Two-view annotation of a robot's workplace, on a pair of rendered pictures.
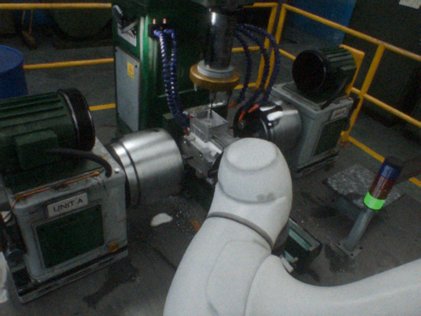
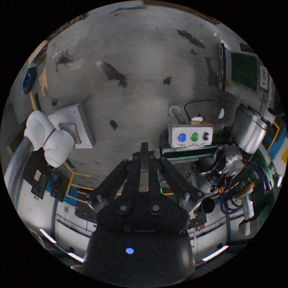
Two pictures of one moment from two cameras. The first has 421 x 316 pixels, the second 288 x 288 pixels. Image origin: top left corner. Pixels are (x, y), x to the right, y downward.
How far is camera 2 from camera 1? 0.65 m
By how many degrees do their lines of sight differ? 41
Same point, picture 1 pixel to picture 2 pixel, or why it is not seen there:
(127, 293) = (203, 73)
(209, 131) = (235, 167)
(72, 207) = (261, 77)
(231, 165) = not seen: outside the picture
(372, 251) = not seen: hidden behind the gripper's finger
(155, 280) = (201, 88)
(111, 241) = (230, 84)
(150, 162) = (254, 133)
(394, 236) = not seen: hidden behind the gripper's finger
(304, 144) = (195, 183)
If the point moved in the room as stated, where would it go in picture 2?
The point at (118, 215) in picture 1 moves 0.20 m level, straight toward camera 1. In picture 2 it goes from (242, 95) to (221, 66)
